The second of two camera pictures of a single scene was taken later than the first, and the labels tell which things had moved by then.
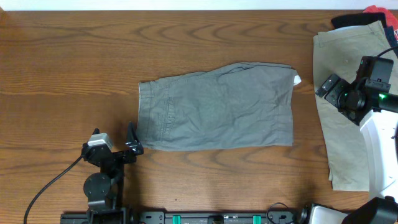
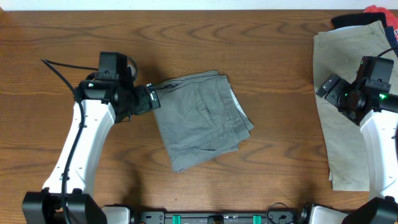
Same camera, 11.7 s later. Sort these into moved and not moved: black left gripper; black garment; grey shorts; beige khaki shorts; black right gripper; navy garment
Moved: grey shorts; black left gripper
Not moved: black garment; beige khaki shorts; navy garment; black right gripper
